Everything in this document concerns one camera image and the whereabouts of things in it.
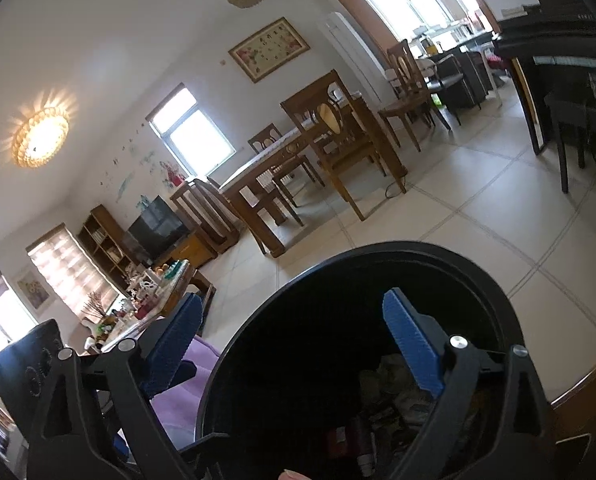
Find pile of small household items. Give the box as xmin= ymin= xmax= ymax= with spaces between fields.
xmin=85 ymin=259 xmax=191 ymax=351

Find black trash bin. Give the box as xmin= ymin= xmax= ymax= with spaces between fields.
xmin=194 ymin=241 xmax=521 ymax=480

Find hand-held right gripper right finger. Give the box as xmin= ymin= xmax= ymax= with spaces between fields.
xmin=382 ymin=287 xmax=559 ymax=480

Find small white-framed window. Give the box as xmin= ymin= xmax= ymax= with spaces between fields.
xmin=146 ymin=82 xmax=236 ymax=176

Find wooden television cabinet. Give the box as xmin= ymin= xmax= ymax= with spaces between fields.
xmin=153 ymin=232 xmax=219 ymax=271

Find large bright window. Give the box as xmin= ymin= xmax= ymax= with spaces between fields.
xmin=0 ymin=270 xmax=39 ymax=356

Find round ceiling light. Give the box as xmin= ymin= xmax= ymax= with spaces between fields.
xmin=10 ymin=107 xmax=71 ymax=168

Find red flower vase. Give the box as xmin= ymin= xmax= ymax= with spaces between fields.
xmin=160 ymin=160 xmax=185 ymax=187

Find framed flower picture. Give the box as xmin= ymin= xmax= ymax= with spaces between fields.
xmin=13 ymin=265 xmax=56 ymax=311

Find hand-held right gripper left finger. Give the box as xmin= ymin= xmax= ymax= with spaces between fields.
xmin=25 ymin=292 xmax=204 ymax=480

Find wooden dining chair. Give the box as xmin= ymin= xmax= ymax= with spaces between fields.
xmin=248 ymin=122 xmax=324 ymax=208
xmin=378 ymin=39 xmax=451 ymax=153
xmin=280 ymin=70 xmax=409 ymax=221

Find brown wooden furniture edge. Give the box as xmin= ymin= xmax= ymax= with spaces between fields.
xmin=550 ymin=355 xmax=596 ymax=443

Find black television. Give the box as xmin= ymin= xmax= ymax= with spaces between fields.
xmin=127 ymin=195 xmax=190 ymax=261

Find window with brown blinds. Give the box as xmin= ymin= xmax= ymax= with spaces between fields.
xmin=25 ymin=223 xmax=121 ymax=318

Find pile of discarded packaging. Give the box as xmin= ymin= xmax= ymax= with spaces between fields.
xmin=323 ymin=352 xmax=479 ymax=480

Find wooden bookshelf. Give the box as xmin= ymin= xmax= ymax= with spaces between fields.
xmin=77 ymin=204 xmax=144 ymax=281

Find white standing air conditioner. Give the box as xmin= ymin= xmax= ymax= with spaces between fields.
xmin=318 ymin=10 xmax=384 ymax=101

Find wide framed picture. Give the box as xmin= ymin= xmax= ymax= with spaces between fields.
xmin=228 ymin=16 xmax=311 ymax=84

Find tall wooden stand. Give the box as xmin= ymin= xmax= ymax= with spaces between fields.
xmin=169 ymin=177 xmax=241 ymax=256

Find black piano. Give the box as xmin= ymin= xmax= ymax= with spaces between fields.
xmin=493 ymin=0 xmax=596 ymax=193

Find wooden dining table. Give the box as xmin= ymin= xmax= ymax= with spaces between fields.
xmin=218 ymin=95 xmax=409 ymax=258

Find wooden coffee table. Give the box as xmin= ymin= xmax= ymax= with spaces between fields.
xmin=93 ymin=260 xmax=216 ymax=356

